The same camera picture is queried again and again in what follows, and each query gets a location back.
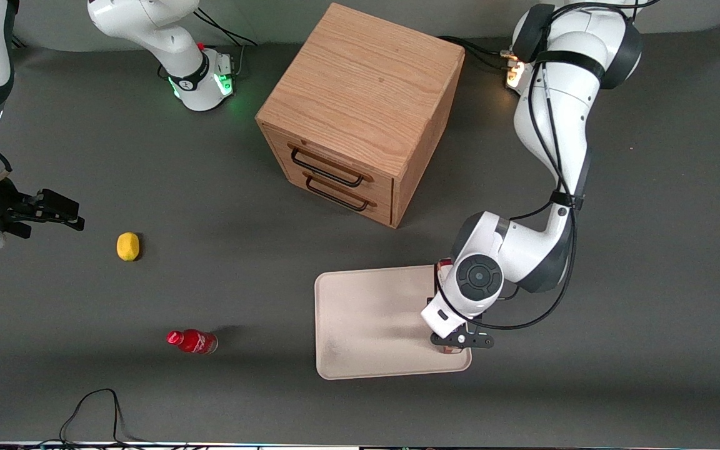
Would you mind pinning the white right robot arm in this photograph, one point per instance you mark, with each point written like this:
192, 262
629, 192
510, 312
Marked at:
147, 25

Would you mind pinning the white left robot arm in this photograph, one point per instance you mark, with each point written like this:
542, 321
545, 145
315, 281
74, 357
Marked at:
560, 112

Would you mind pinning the beige rectangular tray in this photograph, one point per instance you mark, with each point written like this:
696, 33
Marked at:
372, 325

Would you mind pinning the yellow lemon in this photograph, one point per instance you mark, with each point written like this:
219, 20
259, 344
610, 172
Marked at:
127, 246

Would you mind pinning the wooden drawer front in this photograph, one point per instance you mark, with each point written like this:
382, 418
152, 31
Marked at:
382, 186
380, 211

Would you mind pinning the red cola bottle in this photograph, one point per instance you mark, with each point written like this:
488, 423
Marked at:
194, 342

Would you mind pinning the wooden two-drawer cabinet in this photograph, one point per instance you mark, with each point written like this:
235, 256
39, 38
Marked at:
360, 81

